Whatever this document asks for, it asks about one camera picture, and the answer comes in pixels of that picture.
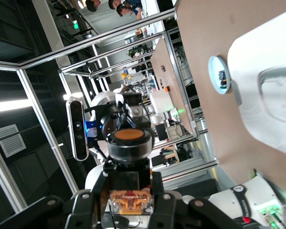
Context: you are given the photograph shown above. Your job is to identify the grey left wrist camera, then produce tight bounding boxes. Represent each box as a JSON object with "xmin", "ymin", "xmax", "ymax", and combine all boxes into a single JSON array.
[{"xmin": 66, "ymin": 99, "xmax": 90, "ymax": 162}]

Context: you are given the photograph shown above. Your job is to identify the brown background table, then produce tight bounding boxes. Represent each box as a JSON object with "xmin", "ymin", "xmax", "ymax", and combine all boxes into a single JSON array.
[{"xmin": 150, "ymin": 35, "xmax": 194, "ymax": 134}]

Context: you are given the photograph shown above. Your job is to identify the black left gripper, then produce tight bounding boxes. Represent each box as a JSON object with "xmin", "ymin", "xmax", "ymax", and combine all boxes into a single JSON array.
[{"xmin": 99, "ymin": 92, "xmax": 154, "ymax": 139}]

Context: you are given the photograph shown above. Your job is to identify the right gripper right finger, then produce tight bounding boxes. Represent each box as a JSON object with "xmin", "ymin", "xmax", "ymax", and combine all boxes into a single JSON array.
[{"xmin": 149, "ymin": 171, "xmax": 245, "ymax": 229}]

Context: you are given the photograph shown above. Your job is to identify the person with dark hair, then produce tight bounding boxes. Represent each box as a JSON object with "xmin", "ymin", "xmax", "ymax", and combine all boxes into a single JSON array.
[
  {"xmin": 116, "ymin": 0, "xmax": 144, "ymax": 20},
  {"xmin": 108, "ymin": 0, "xmax": 124, "ymax": 10},
  {"xmin": 85, "ymin": 0, "xmax": 102, "ymax": 12}
]

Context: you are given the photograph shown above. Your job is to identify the white wall vent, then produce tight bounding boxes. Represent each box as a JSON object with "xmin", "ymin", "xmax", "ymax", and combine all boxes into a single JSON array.
[{"xmin": 0, "ymin": 124, "xmax": 27, "ymax": 158}]

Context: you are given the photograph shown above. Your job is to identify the white lunch box grey latches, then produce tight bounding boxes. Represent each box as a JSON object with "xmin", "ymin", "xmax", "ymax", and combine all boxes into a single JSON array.
[{"xmin": 227, "ymin": 7, "xmax": 286, "ymax": 158}]

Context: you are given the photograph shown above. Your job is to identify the orange push-button switch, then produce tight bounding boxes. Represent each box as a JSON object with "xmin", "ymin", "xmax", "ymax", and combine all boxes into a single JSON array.
[{"xmin": 101, "ymin": 128, "xmax": 155, "ymax": 217}]

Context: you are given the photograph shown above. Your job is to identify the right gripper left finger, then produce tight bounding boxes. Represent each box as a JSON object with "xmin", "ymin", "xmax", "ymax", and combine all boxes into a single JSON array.
[{"xmin": 0, "ymin": 171, "xmax": 109, "ymax": 229}]

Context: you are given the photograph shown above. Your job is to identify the aluminium cage frame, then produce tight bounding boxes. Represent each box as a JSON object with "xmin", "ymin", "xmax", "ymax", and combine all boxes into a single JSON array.
[{"xmin": 0, "ymin": 9, "xmax": 220, "ymax": 213}]

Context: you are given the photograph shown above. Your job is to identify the light blue round plate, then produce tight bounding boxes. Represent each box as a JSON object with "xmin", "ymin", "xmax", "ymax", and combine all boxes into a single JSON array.
[{"xmin": 208, "ymin": 55, "xmax": 232, "ymax": 95}]

